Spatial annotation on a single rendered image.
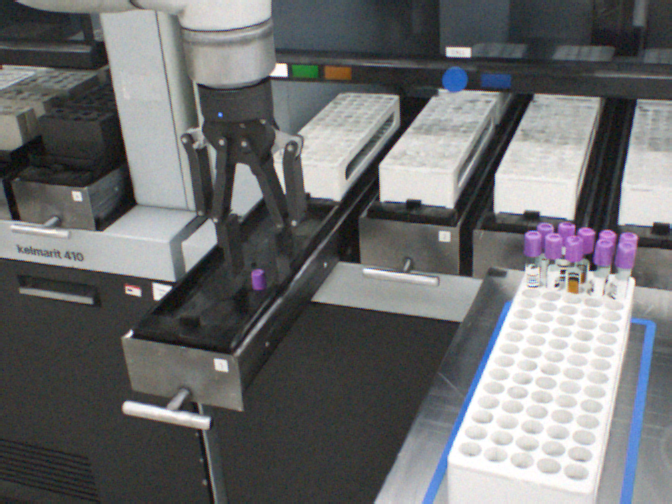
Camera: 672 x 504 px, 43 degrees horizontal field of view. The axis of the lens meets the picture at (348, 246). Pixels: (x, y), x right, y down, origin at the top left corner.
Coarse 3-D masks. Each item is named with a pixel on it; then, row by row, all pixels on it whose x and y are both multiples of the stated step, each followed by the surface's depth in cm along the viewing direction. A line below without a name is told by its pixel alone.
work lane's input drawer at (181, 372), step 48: (336, 240) 111; (192, 288) 99; (240, 288) 99; (288, 288) 98; (144, 336) 90; (192, 336) 88; (240, 336) 89; (144, 384) 93; (192, 384) 90; (240, 384) 88
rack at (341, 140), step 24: (336, 96) 138; (360, 96) 138; (384, 96) 137; (312, 120) 129; (336, 120) 129; (360, 120) 128; (384, 120) 130; (312, 144) 121; (336, 144) 121; (360, 144) 121; (312, 168) 114; (336, 168) 113; (360, 168) 122; (312, 192) 116; (336, 192) 115
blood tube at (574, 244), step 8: (568, 240) 77; (576, 240) 77; (568, 248) 77; (576, 248) 76; (568, 256) 77; (576, 256) 77; (568, 264) 78; (576, 264) 77; (568, 272) 78; (576, 272) 78; (568, 280) 78; (576, 280) 78; (568, 288) 79; (576, 288) 79
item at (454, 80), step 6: (450, 72) 104; (456, 72) 104; (462, 72) 104; (444, 78) 105; (450, 78) 105; (456, 78) 105; (462, 78) 104; (444, 84) 105; (450, 84) 105; (456, 84) 105; (462, 84) 105; (450, 90) 106; (456, 90) 105
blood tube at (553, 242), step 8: (552, 240) 77; (560, 240) 77; (552, 248) 77; (560, 248) 77; (552, 256) 78; (560, 256) 78; (552, 264) 78; (552, 272) 79; (552, 280) 79; (552, 288) 79
